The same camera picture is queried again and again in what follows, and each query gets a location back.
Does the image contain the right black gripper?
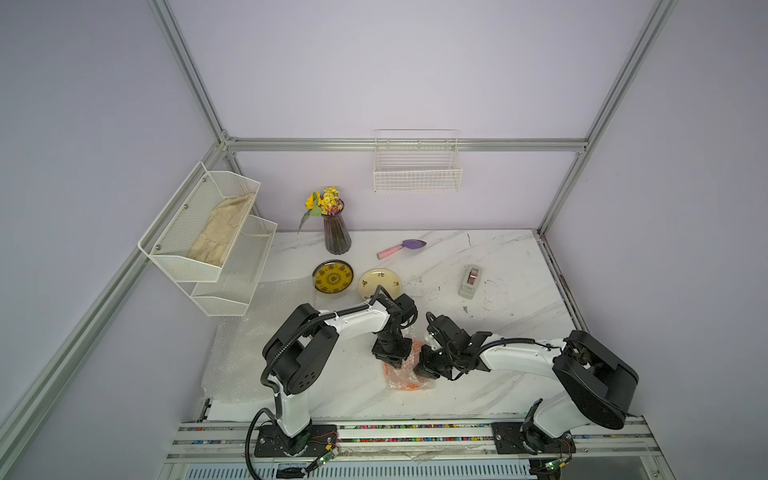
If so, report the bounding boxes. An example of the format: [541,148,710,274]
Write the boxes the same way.
[405,346,457,379]

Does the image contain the orange plate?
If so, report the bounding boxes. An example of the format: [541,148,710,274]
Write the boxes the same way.
[383,338,434,392]

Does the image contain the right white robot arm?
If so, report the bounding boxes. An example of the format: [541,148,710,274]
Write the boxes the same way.
[414,313,639,445]

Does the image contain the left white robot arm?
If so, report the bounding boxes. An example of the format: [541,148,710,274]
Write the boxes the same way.
[260,287,418,440]

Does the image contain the cream yellow plate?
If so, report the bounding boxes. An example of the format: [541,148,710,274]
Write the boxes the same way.
[357,268,402,300]

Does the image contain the grey tape dispenser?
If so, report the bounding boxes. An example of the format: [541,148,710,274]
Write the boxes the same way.
[458,265,482,299]

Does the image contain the dark yellow patterned plate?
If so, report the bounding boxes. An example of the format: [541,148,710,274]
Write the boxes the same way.
[312,260,354,295]

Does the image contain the pink purple scoop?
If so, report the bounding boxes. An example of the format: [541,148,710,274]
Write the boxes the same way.
[377,239,426,260]

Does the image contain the dark glass vase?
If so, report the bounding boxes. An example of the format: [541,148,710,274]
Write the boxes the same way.
[322,212,352,255]

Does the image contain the yellow flower bouquet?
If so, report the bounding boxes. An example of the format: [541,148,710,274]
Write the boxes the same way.
[298,186,344,230]

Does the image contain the white mesh lower shelf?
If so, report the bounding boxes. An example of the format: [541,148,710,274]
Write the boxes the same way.
[191,215,277,317]

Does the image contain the white mesh shelf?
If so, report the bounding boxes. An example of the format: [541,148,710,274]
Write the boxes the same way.
[191,215,277,317]
[138,163,260,283]

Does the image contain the beige folded cloth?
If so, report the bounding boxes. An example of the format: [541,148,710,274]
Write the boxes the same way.
[187,194,255,267]

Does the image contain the white mesh upper shelf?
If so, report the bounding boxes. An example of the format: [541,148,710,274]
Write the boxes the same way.
[138,163,260,283]

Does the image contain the aluminium mounting rail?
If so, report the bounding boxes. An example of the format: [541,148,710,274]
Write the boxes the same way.
[165,417,661,463]

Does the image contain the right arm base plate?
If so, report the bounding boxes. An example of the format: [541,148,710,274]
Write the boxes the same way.
[491,422,576,455]

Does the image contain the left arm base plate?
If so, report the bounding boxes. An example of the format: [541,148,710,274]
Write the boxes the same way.
[252,423,338,458]

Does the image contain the left black corrugated cable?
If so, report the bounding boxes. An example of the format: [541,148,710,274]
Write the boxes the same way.
[244,286,397,480]

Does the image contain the white wire wall basket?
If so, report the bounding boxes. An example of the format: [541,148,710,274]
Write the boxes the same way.
[373,129,463,193]

